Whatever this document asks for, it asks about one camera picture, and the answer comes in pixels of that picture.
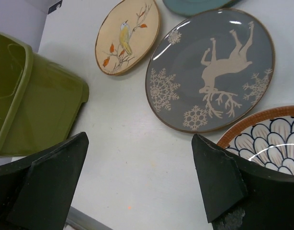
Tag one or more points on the grey plate with deer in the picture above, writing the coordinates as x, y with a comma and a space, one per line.
210, 70

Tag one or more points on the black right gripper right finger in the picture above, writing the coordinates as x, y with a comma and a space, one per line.
239, 194

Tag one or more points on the teal blue plate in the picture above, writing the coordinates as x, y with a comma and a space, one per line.
192, 7

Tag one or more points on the cream plate with bird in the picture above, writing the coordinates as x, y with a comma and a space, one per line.
126, 35

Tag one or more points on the petal pattern bowl orange rim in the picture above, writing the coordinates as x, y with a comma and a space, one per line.
265, 138

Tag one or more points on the green plastic bin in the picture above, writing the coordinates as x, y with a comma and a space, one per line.
39, 99

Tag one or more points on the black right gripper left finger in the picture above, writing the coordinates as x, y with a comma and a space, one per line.
36, 191

